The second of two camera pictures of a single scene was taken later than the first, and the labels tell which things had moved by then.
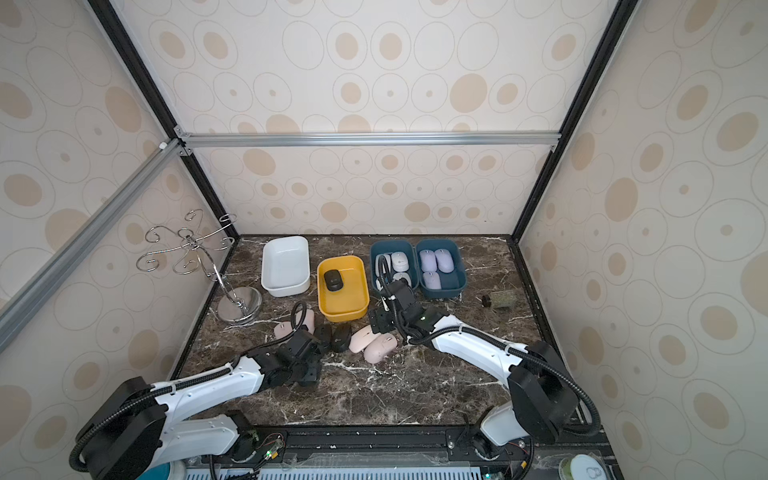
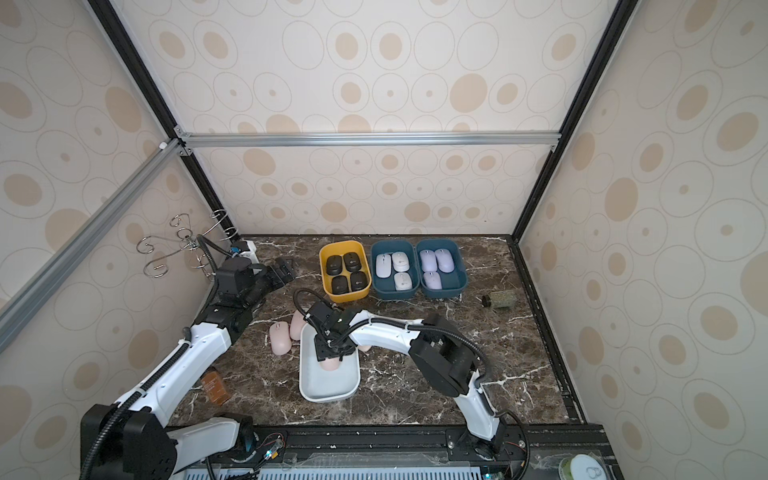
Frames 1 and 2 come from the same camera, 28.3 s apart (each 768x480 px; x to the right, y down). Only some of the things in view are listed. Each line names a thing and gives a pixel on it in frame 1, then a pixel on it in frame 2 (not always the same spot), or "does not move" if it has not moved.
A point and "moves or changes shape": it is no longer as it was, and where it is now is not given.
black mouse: (340, 336) moves or changes shape
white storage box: (285, 266) -> (319, 385)
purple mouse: (428, 260) does not move
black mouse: (323, 334) moves or changes shape
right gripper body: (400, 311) -> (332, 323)
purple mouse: (444, 260) does not move
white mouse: (400, 261) does not move
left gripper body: (304, 373) -> (265, 283)
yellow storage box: (351, 302) moves or changes shape
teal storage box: (452, 282) does not move
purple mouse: (431, 280) does not move
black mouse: (333, 280) -> (334, 265)
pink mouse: (380, 348) -> (330, 364)
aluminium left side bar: (15, 309) does not move
